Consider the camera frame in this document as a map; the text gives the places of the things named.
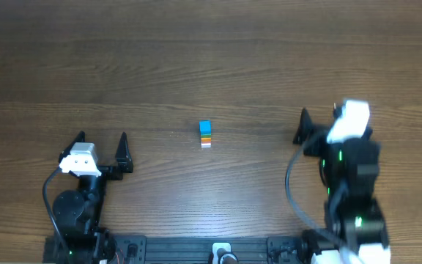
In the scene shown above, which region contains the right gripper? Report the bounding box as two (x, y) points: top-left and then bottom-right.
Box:
(292, 103), (345, 158)

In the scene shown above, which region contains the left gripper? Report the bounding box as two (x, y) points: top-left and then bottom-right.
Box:
(57, 130), (135, 182)

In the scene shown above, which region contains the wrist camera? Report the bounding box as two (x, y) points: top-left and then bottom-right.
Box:
(326, 99), (371, 144)
(58, 142), (103, 178)

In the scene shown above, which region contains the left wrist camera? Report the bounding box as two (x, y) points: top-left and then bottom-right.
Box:
(58, 142), (103, 178)

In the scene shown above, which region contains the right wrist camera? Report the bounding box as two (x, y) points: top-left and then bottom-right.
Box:
(326, 99), (371, 144)

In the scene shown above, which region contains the mounting rail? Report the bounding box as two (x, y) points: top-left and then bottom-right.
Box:
(44, 234), (314, 264)

